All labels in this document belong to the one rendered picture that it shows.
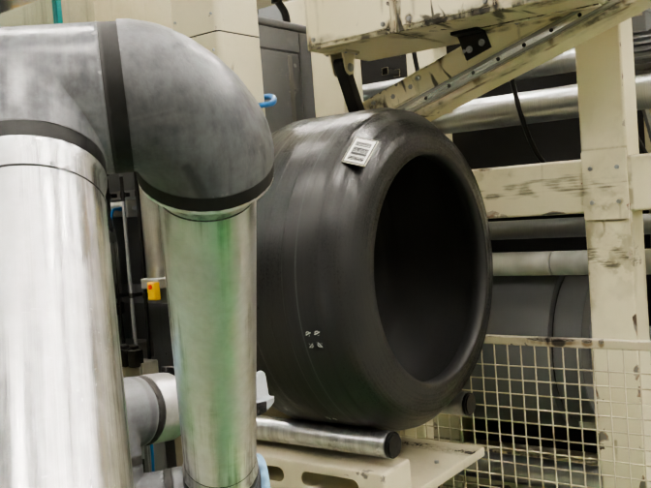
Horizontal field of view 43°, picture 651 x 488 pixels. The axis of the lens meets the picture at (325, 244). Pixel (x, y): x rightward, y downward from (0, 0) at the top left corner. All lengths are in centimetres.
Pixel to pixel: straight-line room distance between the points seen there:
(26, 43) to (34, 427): 28
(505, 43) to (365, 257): 65
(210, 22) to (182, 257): 99
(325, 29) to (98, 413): 140
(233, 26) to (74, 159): 113
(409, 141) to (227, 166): 80
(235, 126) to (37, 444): 29
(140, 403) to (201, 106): 52
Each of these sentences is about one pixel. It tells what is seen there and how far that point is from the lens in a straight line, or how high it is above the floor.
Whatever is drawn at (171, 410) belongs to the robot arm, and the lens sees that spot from 108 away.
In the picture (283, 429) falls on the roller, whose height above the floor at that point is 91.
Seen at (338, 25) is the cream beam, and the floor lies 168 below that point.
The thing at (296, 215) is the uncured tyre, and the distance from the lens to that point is 128.
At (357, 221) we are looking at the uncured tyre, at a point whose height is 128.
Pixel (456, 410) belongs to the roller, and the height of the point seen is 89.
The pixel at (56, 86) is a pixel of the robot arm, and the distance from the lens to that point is 61.
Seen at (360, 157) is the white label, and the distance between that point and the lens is 130.
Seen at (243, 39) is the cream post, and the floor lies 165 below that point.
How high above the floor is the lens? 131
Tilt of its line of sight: 3 degrees down
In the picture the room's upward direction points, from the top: 4 degrees counter-clockwise
